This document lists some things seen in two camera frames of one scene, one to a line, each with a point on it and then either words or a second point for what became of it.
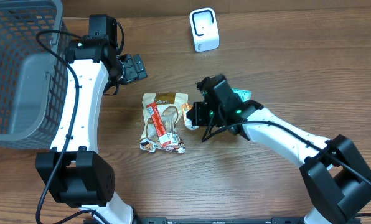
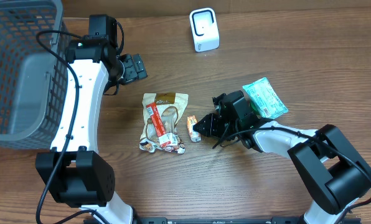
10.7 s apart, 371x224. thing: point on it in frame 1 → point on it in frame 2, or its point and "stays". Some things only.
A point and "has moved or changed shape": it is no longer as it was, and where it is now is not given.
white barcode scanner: (205, 29) stays
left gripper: (134, 69) stays
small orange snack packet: (185, 108) → (195, 136)
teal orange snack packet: (244, 94) has moved or changed shape
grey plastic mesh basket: (27, 86) stays
